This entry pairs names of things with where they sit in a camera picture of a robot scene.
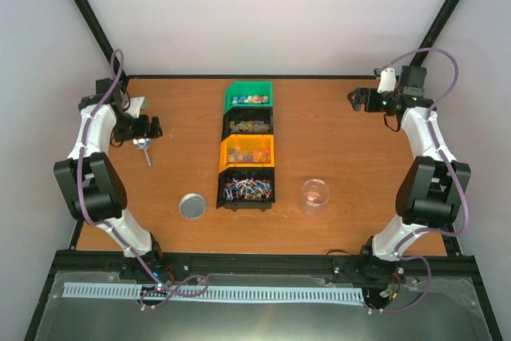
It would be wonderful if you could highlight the green candy bin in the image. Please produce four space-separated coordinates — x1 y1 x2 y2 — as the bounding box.
224 81 274 113

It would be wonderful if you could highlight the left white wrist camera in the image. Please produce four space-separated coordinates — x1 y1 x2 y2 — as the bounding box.
125 97 147 118

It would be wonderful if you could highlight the round metal lid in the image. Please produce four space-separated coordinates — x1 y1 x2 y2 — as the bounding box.
178 192 208 220

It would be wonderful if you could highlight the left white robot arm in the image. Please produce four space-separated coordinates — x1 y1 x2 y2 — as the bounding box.
53 78 166 280

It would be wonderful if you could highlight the black popsicle candy bin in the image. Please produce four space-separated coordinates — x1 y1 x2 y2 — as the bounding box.
222 107 274 140

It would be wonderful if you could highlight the metal scoop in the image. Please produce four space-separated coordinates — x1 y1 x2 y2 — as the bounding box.
133 138 153 167

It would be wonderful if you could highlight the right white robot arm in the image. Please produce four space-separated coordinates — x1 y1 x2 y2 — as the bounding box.
347 65 471 282

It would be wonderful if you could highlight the light blue cable duct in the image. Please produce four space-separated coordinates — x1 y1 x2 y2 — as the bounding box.
61 282 364 306

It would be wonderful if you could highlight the purple cable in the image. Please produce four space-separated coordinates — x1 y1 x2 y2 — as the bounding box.
366 47 470 314
75 48 209 310

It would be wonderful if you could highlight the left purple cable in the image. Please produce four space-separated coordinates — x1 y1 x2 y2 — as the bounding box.
75 48 209 310

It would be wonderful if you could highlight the clear plastic jar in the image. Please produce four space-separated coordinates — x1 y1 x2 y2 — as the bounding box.
301 179 331 216

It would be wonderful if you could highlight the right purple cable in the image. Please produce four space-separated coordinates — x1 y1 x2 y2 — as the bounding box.
366 47 470 314

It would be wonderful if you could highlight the black lollipop bin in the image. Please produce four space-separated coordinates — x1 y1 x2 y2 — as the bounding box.
216 167 276 212

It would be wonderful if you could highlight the yellow star candy bin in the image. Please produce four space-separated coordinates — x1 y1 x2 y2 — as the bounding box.
219 134 275 172

